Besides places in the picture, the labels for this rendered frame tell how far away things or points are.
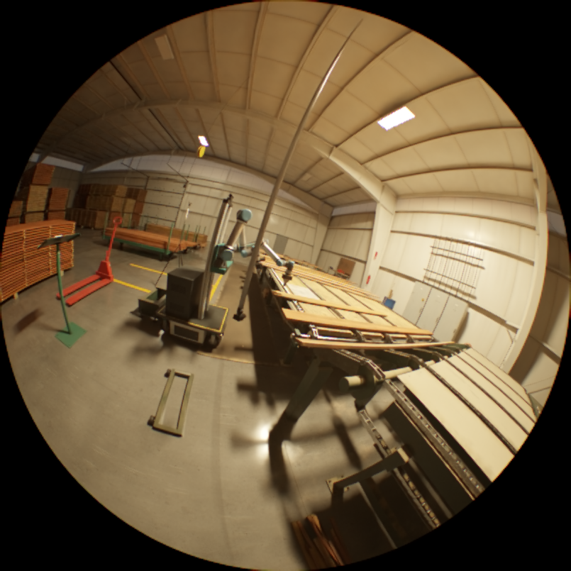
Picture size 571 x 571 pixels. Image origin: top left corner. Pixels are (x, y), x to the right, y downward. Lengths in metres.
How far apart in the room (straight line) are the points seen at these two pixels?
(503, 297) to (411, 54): 6.89
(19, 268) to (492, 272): 11.39
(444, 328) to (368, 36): 8.35
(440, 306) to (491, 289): 2.16
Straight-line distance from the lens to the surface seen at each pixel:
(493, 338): 6.87
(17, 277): 4.41
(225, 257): 1.61
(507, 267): 7.23
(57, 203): 10.62
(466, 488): 0.98
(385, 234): 9.58
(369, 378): 1.03
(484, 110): 6.13
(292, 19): 5.95
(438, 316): 6.62
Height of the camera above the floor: 1.49
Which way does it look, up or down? 14 degrees down
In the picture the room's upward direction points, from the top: 18 degrees clockwise
